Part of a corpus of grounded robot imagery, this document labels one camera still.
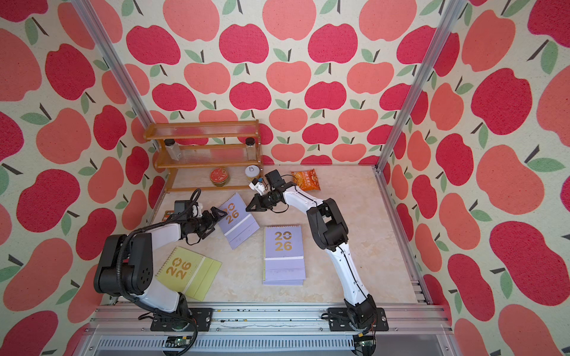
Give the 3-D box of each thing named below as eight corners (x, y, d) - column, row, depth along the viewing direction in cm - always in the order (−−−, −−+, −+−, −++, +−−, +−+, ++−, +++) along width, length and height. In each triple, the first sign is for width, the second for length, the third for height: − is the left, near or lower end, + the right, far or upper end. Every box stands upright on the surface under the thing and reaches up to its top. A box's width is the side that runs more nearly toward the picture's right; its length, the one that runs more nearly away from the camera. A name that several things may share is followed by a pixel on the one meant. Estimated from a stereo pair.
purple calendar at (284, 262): (263, 285, 83) (262, 280, 78) (266, 231, 98) (265, 225, 93) (304, 285, 83) (305, 280, 78) (301, 232, 98) (302, 225, 93)
